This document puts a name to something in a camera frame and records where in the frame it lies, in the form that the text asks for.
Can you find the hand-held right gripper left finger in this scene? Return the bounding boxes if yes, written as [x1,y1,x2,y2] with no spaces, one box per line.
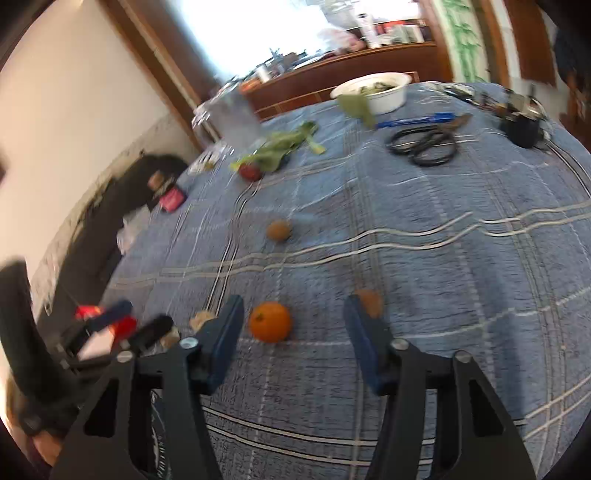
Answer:
[48,294,245,480]

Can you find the red cardboard tray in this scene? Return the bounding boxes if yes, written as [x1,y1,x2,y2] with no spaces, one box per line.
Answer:
[74,302,139,363]

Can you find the black scissors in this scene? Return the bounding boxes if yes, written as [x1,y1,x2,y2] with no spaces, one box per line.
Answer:
[385,113,472,167]

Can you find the white tube bottle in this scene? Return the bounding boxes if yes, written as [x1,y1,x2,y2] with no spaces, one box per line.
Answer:
[355,11,382,49]

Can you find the green leafy vegetable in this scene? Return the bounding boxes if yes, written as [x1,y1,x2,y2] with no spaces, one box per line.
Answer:
[230,121,326,172]

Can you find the clear plastic bag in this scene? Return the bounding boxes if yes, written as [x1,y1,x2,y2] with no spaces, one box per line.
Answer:
[116,215,148,254]

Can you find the black cup with tools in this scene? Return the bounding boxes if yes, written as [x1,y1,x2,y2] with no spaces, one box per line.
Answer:
[501,85,543,148]

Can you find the clear plastic mug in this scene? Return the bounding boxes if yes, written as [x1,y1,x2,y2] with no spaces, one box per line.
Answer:
[191,85,262,153]

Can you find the person's left hand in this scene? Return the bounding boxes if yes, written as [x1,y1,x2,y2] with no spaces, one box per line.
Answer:
[4,376,65,469]

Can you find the green leaf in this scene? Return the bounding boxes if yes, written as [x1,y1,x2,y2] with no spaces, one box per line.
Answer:
[338,92,377,129]

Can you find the black sofa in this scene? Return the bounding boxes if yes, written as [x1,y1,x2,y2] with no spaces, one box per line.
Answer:
[34,154,204,324]

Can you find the black jar with red label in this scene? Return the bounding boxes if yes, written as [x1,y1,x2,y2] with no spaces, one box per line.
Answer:
[148,170,187,212]

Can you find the large brown longan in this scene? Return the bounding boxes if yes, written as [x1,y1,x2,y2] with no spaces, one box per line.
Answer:
[355,288,384,319]

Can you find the orange tangerine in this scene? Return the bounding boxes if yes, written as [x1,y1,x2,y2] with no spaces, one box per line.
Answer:
[249,302,293,343]

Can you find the wooden counter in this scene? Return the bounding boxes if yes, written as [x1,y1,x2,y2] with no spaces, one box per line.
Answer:
[240,41,451,121]

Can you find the blue pen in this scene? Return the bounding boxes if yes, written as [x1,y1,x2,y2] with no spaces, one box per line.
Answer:
[376,113,455,129]

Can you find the pink plastic bag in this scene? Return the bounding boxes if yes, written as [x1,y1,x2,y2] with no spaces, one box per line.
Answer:
[318,25,368,54]

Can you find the brown wooden door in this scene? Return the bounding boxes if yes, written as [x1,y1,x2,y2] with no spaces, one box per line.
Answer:
[505,0,557,86]

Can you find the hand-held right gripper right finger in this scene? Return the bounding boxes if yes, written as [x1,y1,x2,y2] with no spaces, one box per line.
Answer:
[344,294,539,480]

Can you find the dark blue jacket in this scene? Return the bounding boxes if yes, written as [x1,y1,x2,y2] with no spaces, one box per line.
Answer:
[551,28,591,88]

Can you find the green bamboo wall mural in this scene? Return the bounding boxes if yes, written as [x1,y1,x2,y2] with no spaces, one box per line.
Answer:
[441,0,488,84]

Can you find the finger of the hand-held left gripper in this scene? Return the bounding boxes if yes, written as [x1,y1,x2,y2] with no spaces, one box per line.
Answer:
[111,315,175,365]
[58,299,136,356]

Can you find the white bowl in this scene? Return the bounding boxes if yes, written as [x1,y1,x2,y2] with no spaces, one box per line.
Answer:
[330,71,413,115]

